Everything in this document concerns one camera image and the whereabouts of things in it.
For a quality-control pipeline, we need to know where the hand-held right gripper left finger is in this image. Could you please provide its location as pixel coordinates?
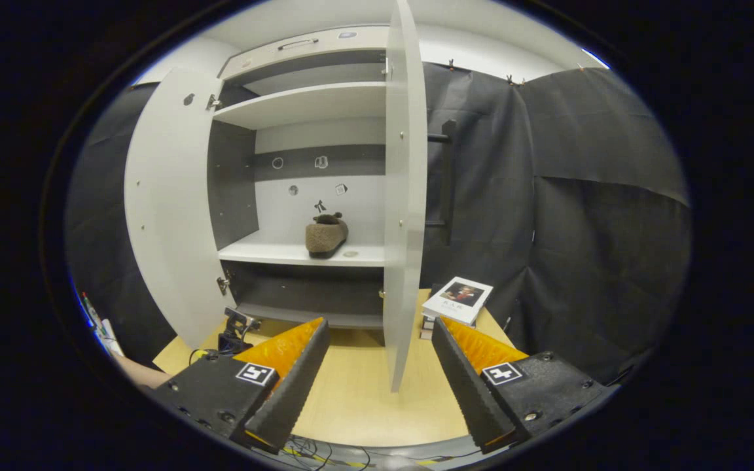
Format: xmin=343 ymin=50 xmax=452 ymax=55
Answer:
xmin=151 ymin=317 xmax=332 ymax=455

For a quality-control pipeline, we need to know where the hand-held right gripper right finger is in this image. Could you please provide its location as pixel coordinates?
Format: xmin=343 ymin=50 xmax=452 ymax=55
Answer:
xmin=431 ymin=317 xmax=619 ymax=455

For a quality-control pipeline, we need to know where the brown fuzzy shoe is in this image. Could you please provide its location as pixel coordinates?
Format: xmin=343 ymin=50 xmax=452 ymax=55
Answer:
xmin=305 ymin=212 xmax=350 ymax=258

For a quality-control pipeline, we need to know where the white shoe cabinet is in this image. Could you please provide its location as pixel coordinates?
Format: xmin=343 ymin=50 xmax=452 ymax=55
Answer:
xmin=124 ymin=0 xmax=458 ymax=393

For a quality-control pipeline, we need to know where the beige cabinet drawer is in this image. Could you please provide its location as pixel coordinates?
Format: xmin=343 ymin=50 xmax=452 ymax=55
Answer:
xmin=219 ymin=26 xmax=391 ymax=80

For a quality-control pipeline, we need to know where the book under white book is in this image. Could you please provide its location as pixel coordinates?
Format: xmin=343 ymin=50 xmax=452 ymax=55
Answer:
xmin=418 ymin=314 xmax=476 ymax=341

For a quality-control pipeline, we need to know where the white portrait cover book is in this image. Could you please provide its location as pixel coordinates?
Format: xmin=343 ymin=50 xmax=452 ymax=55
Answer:
xmin=422 ymin=276 xmax=494 ymax=326

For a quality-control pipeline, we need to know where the pile of white papers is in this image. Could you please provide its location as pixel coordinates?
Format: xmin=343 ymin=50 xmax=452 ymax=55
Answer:
xmin=82 ymin=291 xmax=122 ymax=357

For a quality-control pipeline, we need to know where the black backdrop cloth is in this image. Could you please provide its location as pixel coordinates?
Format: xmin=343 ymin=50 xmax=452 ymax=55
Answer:
xmin=66 ymin=60 xmax=692 ymax=387

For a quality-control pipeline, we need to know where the black door handle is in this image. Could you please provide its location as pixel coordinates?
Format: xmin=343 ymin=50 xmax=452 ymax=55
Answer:
xmin=427 ymin=120 xmax=458 ymax=246

